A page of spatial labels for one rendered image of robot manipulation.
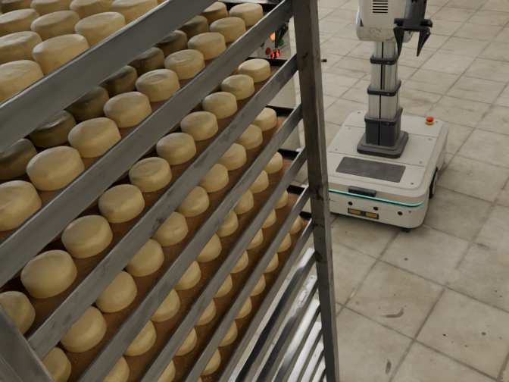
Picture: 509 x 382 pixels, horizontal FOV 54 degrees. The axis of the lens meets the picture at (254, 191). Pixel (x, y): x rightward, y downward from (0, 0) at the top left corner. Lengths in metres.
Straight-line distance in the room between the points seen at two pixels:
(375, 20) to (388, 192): 0.72
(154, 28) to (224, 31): 0.21
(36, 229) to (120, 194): 0.17
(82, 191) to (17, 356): 0.14
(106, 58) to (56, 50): 0.05
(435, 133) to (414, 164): 0.29
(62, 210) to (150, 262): 0.20
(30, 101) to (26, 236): 0.11
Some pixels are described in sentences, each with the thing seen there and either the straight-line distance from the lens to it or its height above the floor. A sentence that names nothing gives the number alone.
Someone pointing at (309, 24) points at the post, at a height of 1.38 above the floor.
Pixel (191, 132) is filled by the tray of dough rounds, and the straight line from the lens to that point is 0.67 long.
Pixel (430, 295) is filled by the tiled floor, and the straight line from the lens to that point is 2.17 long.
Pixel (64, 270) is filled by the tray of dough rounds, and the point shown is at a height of 1.33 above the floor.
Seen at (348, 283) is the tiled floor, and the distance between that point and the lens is 2.18.
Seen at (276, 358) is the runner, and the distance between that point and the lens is 1.03.
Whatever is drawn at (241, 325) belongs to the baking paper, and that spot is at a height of 0.95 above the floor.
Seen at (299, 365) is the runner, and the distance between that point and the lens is 1.26.
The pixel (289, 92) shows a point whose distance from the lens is 2.60.
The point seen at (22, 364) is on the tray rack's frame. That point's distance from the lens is 0.43.
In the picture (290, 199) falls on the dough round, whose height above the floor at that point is 1.04.
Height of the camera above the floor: 1.66
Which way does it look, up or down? 38 degrees down
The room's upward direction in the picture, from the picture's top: 10 degrees counter-clockwise
